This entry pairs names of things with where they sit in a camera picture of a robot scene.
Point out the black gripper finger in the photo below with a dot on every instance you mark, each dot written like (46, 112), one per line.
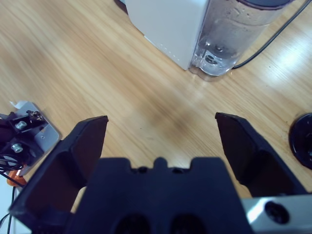
(258, 161)
(61, 175)

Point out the white paper tag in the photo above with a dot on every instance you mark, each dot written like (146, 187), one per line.
(17, 104)

